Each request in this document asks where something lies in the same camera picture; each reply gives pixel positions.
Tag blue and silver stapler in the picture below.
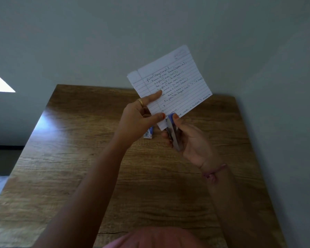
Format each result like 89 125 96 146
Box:
166 113 184 152

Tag person's left hand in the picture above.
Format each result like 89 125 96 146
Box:
115 90 166 148

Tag lined handwritten paper sheet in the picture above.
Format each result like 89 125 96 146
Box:
127 45 213 131

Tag person's left forearm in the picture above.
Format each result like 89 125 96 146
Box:
31 138 135 248

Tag pink thread wristband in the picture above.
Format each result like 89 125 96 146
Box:
202 163 227 183

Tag pink clothing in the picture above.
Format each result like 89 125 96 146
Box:
102 227 210 248

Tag person's right hand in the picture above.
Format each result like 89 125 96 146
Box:
161 116 218 169

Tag wooden table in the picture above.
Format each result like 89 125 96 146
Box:
0 84 287 248

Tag person's right forearm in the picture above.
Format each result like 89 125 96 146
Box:
200 160 287 248

